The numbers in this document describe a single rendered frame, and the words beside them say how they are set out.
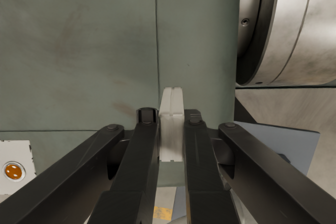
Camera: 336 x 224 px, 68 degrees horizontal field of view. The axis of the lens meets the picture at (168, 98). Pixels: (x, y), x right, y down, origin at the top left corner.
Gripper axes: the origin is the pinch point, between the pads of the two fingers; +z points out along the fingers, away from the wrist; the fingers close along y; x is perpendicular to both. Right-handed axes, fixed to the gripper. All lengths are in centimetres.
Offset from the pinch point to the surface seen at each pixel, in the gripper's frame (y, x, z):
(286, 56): 14.0, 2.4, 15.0
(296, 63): 15.8, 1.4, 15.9
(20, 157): -19.0, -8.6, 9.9
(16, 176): -19.9, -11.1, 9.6
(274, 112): 62, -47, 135
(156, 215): -17, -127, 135
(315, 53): 17.4, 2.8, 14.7
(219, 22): 4.9, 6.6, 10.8
